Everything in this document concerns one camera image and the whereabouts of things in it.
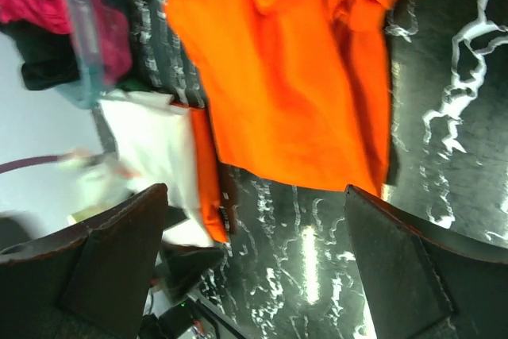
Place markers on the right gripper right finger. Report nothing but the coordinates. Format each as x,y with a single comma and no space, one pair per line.
424,281

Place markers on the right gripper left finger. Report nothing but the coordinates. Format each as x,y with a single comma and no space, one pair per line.
89,280

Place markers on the orange t-shirt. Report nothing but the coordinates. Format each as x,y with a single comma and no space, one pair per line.
299,90
209,189

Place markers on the folded white t-shirt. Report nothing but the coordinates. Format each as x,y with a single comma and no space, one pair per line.
155,144

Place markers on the folded orange t-shirt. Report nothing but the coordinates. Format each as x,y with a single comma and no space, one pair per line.
209,189

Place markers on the folded dark green t-shirt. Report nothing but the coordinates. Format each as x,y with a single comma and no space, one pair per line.
131,85

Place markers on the black t-shirt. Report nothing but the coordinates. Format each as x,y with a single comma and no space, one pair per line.
48,59

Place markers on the magenta t-shirt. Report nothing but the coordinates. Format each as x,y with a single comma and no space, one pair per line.
54,16

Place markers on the clear blue plastic bin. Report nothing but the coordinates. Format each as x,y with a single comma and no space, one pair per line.
85,92

